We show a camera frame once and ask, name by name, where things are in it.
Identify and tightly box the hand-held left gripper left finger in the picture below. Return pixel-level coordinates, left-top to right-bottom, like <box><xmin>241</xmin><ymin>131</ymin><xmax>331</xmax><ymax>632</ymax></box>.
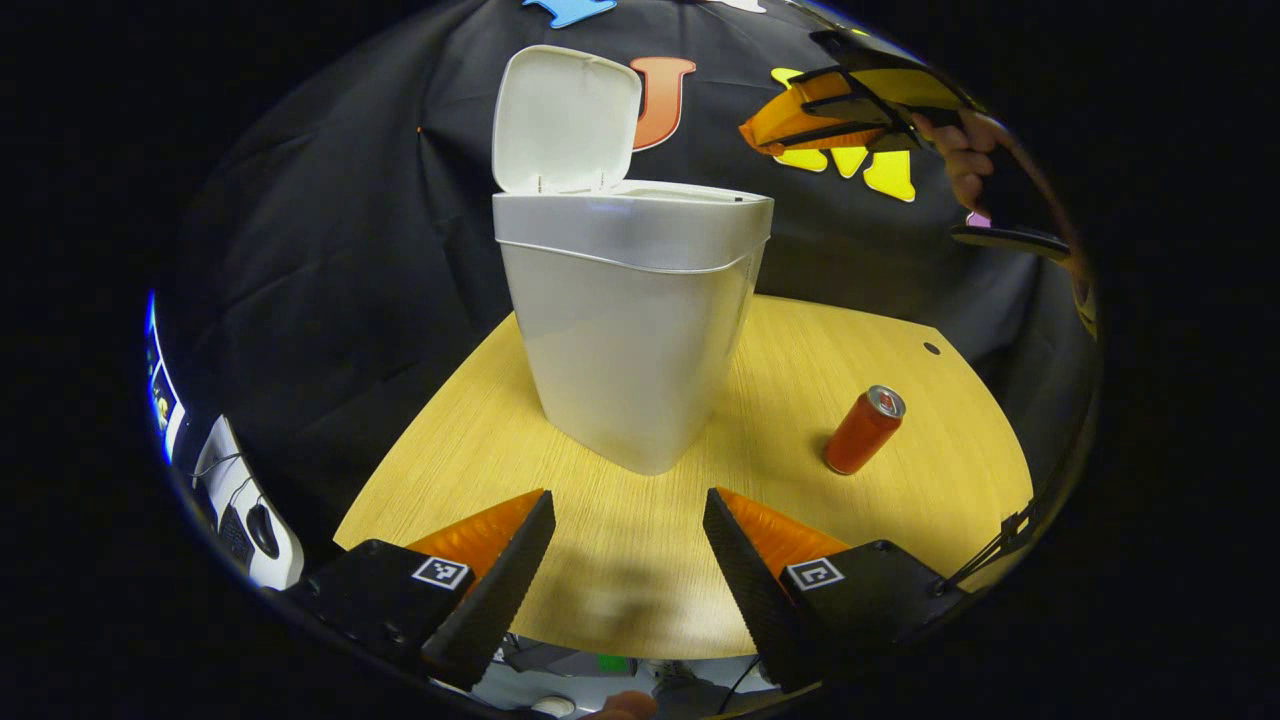
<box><xmin>265</xmin><ymin>489</ymin><xmax>557</xmax><ymax>693</ymax></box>

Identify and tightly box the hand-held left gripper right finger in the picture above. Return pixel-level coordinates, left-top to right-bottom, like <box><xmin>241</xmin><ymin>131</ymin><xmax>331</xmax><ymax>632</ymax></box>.
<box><xmin>703</xmin><ymin>487</ymin><xmax>969</xmax><ymax>696</ymax></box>

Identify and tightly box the red pop can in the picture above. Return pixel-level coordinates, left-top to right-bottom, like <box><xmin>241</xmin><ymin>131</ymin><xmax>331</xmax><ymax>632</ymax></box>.
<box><xmin>823</xmin><ymin>385</ymin><xmax>907</xmax><ymax>476</ymax></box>

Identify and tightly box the white desktop garbage bin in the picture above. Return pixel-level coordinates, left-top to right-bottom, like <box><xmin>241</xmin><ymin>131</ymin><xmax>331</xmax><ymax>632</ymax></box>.
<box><xmin>491</xmin><ymin>45</ymin><xmax>775</xmax><ymax>476</ymax></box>

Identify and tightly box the wooden desktop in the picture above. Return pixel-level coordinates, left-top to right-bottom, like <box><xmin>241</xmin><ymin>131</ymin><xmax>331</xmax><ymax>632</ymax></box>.
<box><xmin>333</xmin><ymin>293</ymin><xmax>1034</xmax><ymax>661</ymax></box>

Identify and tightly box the white side table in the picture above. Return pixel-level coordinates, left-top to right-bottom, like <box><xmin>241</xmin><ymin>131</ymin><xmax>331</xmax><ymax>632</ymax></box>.
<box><xmin>190</xmin><ymin>415</ymin><xmax>306</xmax><ymax>591</ymax></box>

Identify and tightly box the black computer mouse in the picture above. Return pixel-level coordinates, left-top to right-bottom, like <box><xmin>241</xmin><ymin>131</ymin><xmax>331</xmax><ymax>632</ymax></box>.
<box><xmin>247</xmin><ymin>503</ymin><xmax>281</xmax><ymax>559</ymax></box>

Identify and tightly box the black keyboard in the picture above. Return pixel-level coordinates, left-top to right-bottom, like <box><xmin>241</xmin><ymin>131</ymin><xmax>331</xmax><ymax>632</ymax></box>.
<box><xmin>218</xmin><ymin>505</ymin><xmax>256</xmax><ymax>571</ymax></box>

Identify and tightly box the black backdrop cloth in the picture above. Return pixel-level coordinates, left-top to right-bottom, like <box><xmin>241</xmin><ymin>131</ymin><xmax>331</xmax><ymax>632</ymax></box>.
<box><xmin>150</xmin><ymin>0</ymin><xmax>1101</xmax><ymax>561</ymax></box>

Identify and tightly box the computer monitor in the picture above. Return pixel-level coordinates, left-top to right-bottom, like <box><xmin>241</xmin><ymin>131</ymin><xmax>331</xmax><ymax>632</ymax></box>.
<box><xmin>145</xmin><ymin>290</ymin><xmax>188</xmax><ymax>466</ymax></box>

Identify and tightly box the black cable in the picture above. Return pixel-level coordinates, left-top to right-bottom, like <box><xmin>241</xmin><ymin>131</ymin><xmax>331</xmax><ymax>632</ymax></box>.
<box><xmin>938</xmin><ymin>503</ymin><xmax>1038</xmax><ymax>593</ymax></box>

